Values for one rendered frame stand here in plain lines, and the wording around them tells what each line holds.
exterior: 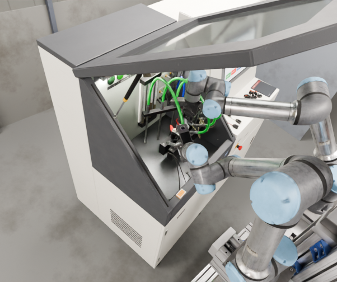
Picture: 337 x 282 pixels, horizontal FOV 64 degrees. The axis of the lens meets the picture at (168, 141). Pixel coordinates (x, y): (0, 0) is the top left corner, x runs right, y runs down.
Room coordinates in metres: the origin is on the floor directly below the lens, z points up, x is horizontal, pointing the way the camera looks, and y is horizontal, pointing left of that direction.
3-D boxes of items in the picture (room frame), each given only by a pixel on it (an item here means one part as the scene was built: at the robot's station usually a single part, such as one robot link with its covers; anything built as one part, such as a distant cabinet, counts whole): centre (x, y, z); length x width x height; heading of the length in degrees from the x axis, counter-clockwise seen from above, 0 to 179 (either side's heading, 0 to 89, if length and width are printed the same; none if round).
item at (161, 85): (1.40, 0.08, 1.20); 0.13 x 0.03 x 0.31; 149
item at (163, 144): (1.16, -0.08, 0.91); 0.34 x 0.10 x 0.15; 149
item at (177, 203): (0.94, -0.23, 0.87); 0.62 x 0.04 x 0.16; 149
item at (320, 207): (0.79, -0.79, 1.09); 0.15 x 0.15 x 0.10
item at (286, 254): (0.41, -0.46, 1.20); 0.13 x 0.12 x 0.14; 128
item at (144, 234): (1.07, 0.00, 0.39); 0.70 x 0.58 x 0.79; 149
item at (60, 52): (1.60, 0.19, 0.75); 1.40 x 0.28 x 1.50; 149
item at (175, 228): (0.93, -0.24, 0.44); 0.65 x 0.02 x 0.68; 149
